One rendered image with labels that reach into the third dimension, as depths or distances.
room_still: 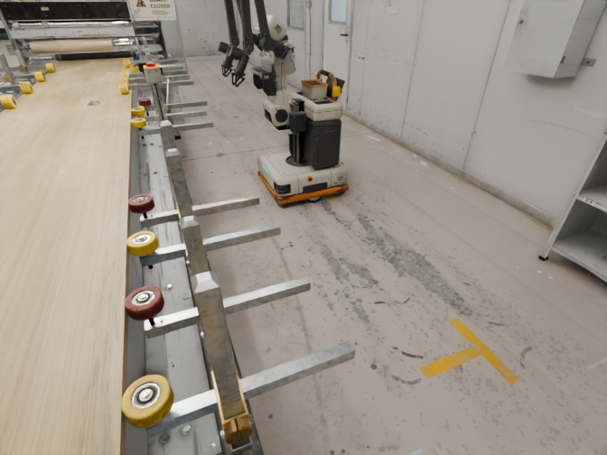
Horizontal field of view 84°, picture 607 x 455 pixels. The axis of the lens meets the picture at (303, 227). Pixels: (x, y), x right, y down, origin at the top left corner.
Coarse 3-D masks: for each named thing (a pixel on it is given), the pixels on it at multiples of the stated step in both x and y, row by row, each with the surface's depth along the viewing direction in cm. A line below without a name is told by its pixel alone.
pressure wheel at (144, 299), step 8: (144, 288) 80; (152, 288) 80; (128, 296) 78; (136, 296) 78; (144, 296) 77; (152, 296) 78; (160, 296) 78; (128, 304) 76; (136, 304) 76; (144, 304) 76; (152, 304) 76; (160, 304) 78; (128, 312) 76; (136, 312) 75; (144, 312) 75; (152, 312) 76; (152, 320) 82
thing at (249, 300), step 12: (264, 288) 93; (276, 288) 93; (288, 288) 93; (300, 288) 94; (228, 300) 89; (240, 300) 89; (252, 300) 90; (264, 300) 91; (180, 312) 86; (192, 312) 86; (228, 312) 89; (156, 324) 83; (168, 324) 83; (180, 324) 84; (192, 324) 86; (156, 336) 83
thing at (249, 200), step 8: (224, 200) 130; (232, 200) 130; (240, 200) 130; (248, 200) 131; (256, 200) 132; (192, 208) 126; (200, 208) 126; (208, 208) 126; (216, 208) 127; (224, 208) 129; (232, 208) 130; (152, 216) 120; (160, 216) 121; (168, 216) 122; (176, 216) 123; (144, 224) 119; (152, 224) 121
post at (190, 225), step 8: (192, 216) 68; (184, 224) 66; (192, 224) 67; (184, 232) 67; (192, 232) 67; (200, 232) 68; (184, 240) 68; (192, 240) 68; (200, 240) 69; (192, 248) 69; (200, 248) 70; (192, 256) 70; (200, 256) 71; (192, 264) 71; (200, 264) 72; (192, 272) 72; (200, 272) 73
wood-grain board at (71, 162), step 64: (64, 64) 362; (0, 128) 182; (64, 128) 182; (128, 128) 182; (0, 192) 121; (64, 192) 121; (128, 192) 122; (0, 256) 91; (64, 256) 91; (128, 256) 94; (0, 320) 73; (64, 320) 73; (0, 384) 61; (64, 384) 61; (0, 448) 52; (64, 448) 52
